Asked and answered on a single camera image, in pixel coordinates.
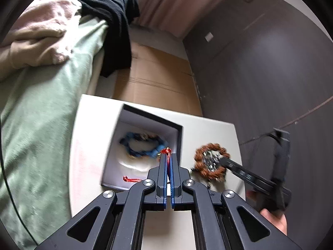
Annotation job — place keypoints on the flattened cardboard sheet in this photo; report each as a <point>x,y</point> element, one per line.
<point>158,79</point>

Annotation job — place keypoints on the pink curtain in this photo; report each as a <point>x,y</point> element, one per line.
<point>176,17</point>

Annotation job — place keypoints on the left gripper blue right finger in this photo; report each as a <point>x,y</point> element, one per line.
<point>175,182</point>

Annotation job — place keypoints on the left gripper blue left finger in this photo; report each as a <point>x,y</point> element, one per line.
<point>161,183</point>

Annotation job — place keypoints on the black jewelry box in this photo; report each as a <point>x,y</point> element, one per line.
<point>138,138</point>

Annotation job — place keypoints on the beige pink blanket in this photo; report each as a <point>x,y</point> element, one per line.
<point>42,35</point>

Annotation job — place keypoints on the right human hand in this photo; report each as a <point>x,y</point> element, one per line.
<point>279,222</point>

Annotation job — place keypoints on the green bed sheet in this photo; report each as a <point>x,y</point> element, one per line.
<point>38,109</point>

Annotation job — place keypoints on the black knitted garment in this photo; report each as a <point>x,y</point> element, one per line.
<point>118,14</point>

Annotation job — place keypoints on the white wall switch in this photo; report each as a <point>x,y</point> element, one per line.
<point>209,37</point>

